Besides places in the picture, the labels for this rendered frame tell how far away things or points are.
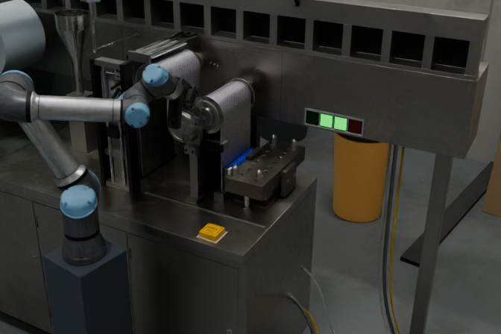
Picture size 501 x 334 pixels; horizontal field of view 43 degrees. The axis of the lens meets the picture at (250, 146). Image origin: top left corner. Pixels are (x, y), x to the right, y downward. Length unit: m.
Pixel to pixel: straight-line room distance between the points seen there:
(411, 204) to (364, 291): 1.05
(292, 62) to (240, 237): 0.72
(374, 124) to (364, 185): 1.55
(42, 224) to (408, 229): 2.30
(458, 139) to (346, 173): 1.66
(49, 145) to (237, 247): 0.72
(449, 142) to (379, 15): 0.53
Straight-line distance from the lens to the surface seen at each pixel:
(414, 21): 2.35
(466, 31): 2.32
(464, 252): 4.05
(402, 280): 3.71
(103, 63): 2.46
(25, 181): 2.81
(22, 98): 2.02
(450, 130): 2.43
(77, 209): 2.13
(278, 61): 2.57
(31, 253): 3.01
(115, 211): 2.50
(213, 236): 2.27
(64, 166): 2.24
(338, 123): 2.54
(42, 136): 2.19
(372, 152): 3.91
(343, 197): 4.10
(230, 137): 2.48
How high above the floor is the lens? 2.16
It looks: 25 degrees down
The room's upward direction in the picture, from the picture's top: 1 degrees clockwise
